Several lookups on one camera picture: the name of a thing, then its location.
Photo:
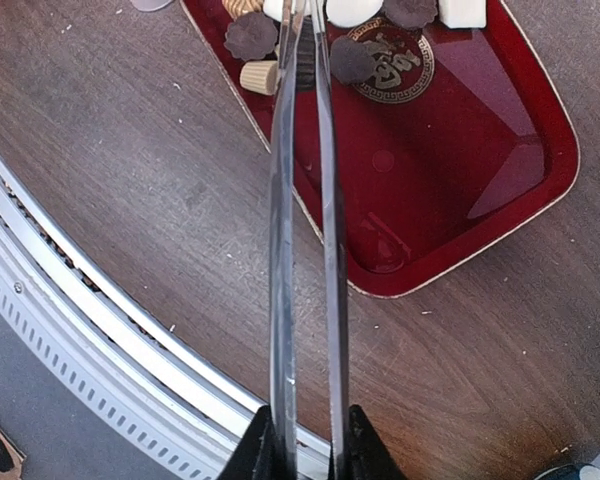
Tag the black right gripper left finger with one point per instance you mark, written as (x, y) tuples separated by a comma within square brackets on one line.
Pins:
[(255, 456)]

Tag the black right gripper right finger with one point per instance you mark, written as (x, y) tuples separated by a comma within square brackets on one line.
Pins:
[(369, 458)]

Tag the red chocolate tray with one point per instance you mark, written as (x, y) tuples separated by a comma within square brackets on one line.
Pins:
[(457, 140)]

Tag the metal serving tongs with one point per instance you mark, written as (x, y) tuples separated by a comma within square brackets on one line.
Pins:
[(293, 236)]

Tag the metal front rail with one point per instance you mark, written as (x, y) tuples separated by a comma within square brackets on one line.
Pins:
[(116, 358)]

